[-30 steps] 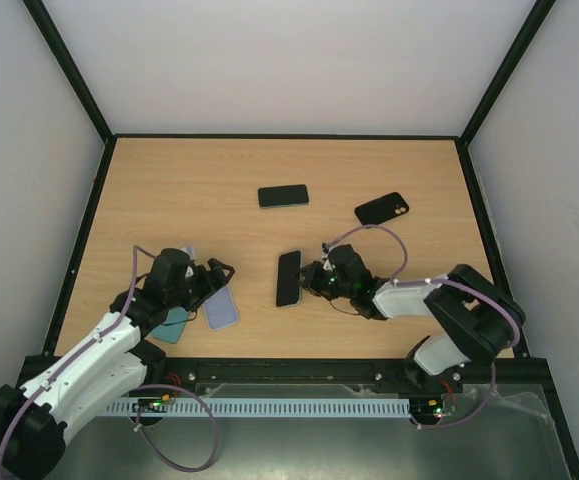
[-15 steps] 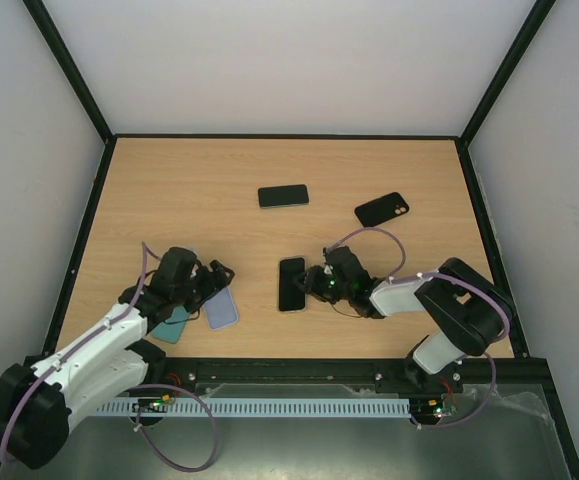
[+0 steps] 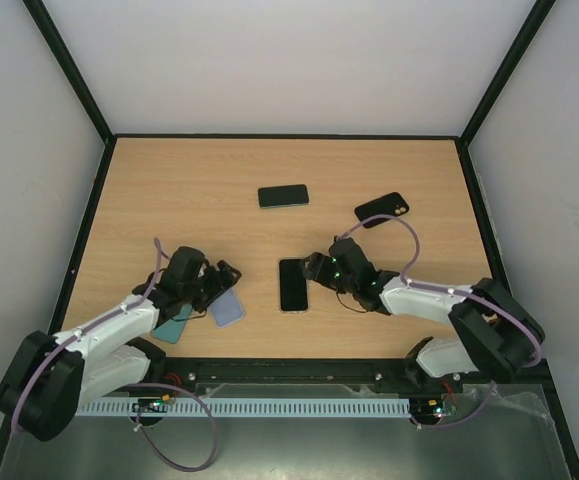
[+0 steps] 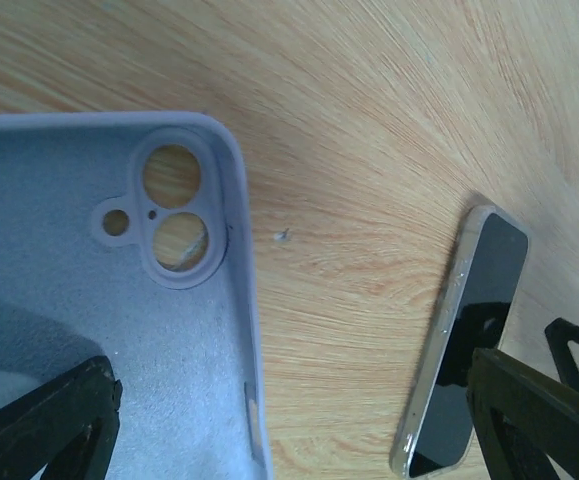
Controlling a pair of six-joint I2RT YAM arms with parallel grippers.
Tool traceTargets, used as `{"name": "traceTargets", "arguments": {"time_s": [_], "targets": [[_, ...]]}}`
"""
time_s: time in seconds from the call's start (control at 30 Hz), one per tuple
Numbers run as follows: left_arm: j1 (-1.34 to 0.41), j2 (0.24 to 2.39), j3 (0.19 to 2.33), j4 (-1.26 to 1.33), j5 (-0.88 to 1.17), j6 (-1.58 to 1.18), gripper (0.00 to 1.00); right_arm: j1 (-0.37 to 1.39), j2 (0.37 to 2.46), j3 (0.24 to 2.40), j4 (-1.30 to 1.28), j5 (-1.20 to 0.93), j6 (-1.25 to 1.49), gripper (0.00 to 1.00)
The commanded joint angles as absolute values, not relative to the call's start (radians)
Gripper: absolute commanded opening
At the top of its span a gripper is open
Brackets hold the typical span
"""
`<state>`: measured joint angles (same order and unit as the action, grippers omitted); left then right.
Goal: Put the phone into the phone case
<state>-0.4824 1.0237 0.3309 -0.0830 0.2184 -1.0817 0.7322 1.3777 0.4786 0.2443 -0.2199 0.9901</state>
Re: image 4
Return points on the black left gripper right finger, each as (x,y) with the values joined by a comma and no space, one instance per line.
(526,422)

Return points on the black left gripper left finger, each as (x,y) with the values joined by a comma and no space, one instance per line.
(65,429)

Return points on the clear magsafe phone case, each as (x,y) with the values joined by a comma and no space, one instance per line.
(444,330)

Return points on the lavender phone case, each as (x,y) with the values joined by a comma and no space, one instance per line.
(128,235)

